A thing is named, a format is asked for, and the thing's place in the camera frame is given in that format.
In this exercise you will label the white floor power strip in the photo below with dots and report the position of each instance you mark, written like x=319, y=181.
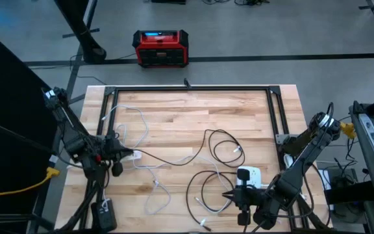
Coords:
x=325, y=180

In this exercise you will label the black power bank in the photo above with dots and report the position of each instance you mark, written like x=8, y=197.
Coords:
x=104, y=219

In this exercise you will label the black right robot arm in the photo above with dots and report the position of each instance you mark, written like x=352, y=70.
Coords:
x=304, y=159

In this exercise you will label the white square power hub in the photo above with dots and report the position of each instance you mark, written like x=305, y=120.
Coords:
x=255, y=177

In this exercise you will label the black aluminium table frame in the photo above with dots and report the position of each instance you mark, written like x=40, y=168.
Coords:
x=190, y=88

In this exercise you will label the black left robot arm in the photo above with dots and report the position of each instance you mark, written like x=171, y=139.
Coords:
x=75, y=139

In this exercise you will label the large black panel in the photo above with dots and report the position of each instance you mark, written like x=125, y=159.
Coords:
x=11, y=113

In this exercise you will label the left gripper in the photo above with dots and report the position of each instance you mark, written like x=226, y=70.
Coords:
x=112, y=152

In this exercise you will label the black box on floor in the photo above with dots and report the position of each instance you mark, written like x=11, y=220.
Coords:
x=167, y=1

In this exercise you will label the small black frame clamp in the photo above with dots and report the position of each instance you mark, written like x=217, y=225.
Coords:
x=187, y=84

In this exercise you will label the red portable power station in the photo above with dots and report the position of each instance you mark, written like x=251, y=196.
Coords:
x=160, y=48

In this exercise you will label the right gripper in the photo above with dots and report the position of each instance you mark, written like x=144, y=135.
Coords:
x=255, y=199

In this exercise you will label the yellow plug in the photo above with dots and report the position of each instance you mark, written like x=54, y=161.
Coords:
x=349, y=130

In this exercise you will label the grey power strip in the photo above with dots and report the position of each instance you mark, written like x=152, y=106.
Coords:
x=372, y=136

